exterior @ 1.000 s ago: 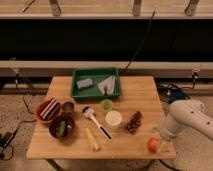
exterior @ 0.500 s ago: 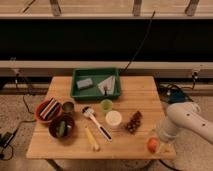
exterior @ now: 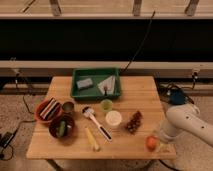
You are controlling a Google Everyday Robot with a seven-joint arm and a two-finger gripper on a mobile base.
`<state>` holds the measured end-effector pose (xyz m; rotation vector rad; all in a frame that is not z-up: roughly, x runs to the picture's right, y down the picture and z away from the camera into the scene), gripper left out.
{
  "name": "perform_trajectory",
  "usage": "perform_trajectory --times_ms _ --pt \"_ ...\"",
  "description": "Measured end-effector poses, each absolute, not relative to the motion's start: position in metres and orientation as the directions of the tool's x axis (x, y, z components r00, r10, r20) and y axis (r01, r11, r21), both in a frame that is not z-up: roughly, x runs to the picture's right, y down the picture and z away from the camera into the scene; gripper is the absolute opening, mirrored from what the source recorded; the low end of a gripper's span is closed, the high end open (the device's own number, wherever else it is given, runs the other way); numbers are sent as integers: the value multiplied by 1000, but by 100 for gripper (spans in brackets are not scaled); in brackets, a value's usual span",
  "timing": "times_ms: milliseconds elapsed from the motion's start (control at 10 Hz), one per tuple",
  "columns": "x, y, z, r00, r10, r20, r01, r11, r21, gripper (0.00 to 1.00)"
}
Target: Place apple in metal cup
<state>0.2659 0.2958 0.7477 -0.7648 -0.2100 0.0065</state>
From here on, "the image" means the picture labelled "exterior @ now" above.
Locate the orange apple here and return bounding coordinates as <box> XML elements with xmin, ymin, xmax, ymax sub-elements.
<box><xmin>146</xmin><ymin>136</ymin><xmax>154</xmax><ymax>151</ymax></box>

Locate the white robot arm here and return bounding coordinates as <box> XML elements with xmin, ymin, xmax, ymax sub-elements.
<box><xmin>153</xmin><ymin>104</ymin><xmax>213</xmax><ymax>147</ymax></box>

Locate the white plastic cup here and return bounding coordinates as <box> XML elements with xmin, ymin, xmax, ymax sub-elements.
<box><xmin>105</xmin><ymin>110</ymin><xmax>122</xmax><ymax>129</ymax></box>

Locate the green plastic cup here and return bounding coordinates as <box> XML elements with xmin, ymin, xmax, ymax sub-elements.
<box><xmin>101</xmin><ymin>99</ymin><xmax>113</xmax><ymax>113</ymax></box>

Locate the small metal cup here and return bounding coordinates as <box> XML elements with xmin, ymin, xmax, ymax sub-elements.
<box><xmin>62</xmin><ymin>102</ymin><xmax>74</xmax><ymax>114</ymax></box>

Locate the brown grape bunch toy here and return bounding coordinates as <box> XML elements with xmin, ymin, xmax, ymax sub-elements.
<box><xmin>125</xmin><ymin>111</ymin><xmax>142</xmax><ymax>134</ymax></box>

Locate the blue power device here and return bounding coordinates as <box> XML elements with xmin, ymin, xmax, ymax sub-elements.
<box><xmin>170</xmin><ymin>89</ymin><xmax>186</xmax><ymax>105</ymax></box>

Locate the yellow banana toy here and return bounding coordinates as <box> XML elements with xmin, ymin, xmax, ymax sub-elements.
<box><xmin>85</xmin><ymin>127</ymin><xmax>100</xmax><ymax>151</ymax></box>

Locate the white folded cloth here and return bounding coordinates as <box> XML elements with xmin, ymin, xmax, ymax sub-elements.
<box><xmin>98</xmin><ymin>76</ymin><xmax>115</xmax><ymax>95</ymax></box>

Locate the white dish brush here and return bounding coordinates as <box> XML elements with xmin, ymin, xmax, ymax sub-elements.
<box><xmin>82</xmin><ymin>106</ymin><xmax>112</xmax><ymax>141</ymax></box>

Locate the green plastic tray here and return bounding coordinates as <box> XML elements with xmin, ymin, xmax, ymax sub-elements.
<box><xmin>70</xmin><ymin>68</ymin><xmax>121</xmax><ymax>101</ymax></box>

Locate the wooden table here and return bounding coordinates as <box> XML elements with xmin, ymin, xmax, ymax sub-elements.
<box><xmin>27</xmin><ymin>76</ymin><xmax>176</xmax><ymax>160</ymax></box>

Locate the grey sponge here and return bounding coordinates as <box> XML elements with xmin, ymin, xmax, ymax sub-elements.
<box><xmin>77</xmin><ymin>78</ymin><xmax>93</xmax><ymax>90</ymax></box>

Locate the green cucumber toy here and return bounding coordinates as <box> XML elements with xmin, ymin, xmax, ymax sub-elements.
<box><xmin>56</xmin><ymin>121</ymin><xmax>66</xmax><ymax>137</ymax></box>

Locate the dark brown bowl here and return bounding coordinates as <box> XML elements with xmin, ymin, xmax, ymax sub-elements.
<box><xmin>49</xmin><ymin>115</ymin><xmax>75</xmax><ymax>140</ymax></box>

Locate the striped block in bowl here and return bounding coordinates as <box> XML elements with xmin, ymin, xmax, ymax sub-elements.
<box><xmin>39</xmin><ymin>98</ymin><xmax>60</xmax><ymax>121</ymax></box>

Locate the orange bowl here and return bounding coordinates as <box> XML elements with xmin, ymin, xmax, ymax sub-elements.
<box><xmin>34</xmin><ymin>98</ymin><xmax>61</xmax><ymax>124</ymax></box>

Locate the black adapter on floor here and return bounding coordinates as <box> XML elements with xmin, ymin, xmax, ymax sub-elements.
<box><xmin>0</xmin><ymin>132</ymin><xmax>13</xmax><ymax>148</ymax></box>

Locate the black cable to wall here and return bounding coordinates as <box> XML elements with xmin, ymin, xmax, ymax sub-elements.
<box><xmin>119</xmin><ymin>10</ymin><xmax>156</xmax><ymax>76</ymax></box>

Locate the black floor cable left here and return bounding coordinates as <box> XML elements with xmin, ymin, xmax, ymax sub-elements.
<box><xmin>0</xmin><ymin>74</ymin><xmax>38</xmax><ymax>161</ymax></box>

